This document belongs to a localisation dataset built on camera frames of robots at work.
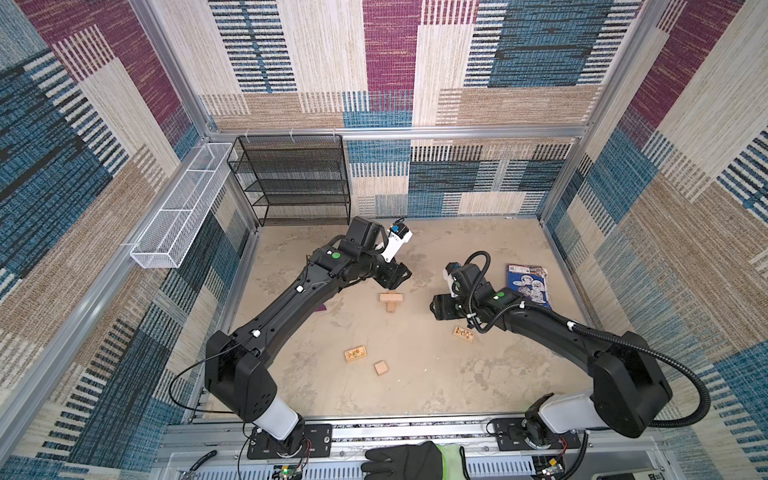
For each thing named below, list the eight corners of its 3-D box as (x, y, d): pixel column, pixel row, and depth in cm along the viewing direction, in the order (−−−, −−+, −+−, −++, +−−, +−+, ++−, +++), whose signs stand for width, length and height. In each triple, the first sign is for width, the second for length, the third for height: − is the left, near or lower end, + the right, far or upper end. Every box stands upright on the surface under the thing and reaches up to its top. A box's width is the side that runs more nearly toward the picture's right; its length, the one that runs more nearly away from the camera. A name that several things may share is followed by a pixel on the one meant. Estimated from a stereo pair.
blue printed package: (506, 301, 100) (510, 295, 97) (506, 267, 109) (509, 261, 106) (546, 309, 98) (551, 303, 95) (542, 273, 107) (546, 267, 104)
